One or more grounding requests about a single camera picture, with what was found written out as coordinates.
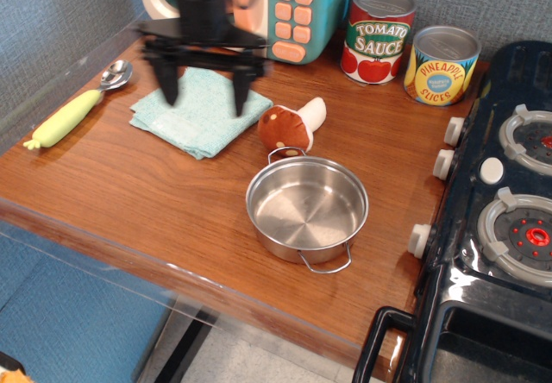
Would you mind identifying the toy microwave teal cream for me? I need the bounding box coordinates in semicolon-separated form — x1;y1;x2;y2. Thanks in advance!
143;0;348;65

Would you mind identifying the steel pot with handles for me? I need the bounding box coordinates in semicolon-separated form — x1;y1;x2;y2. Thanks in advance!
245;147;369;274

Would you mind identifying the spoon with yellow-green handle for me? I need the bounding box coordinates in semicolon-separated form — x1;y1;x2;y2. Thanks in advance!
23;60;133;150

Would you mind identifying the teal folded cloth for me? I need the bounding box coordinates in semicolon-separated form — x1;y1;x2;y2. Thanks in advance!
130;67;273;160

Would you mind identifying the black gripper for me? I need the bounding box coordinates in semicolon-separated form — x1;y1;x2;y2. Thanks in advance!
138;0;267;116

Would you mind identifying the orange object at corner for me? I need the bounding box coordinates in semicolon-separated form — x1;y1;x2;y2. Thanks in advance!
0;352;34;383

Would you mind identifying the brown plush mushroom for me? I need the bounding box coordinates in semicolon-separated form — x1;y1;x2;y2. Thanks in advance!
257;97;327;157

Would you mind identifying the pineapple slices can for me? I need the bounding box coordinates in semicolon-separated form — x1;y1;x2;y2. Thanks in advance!
404;25;481;106

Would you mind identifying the tomato sauce can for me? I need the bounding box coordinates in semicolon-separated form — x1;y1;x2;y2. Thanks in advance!
341;0;417;85

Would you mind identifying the black toy stove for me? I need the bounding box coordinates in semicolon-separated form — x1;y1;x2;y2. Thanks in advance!
354;41;551;382

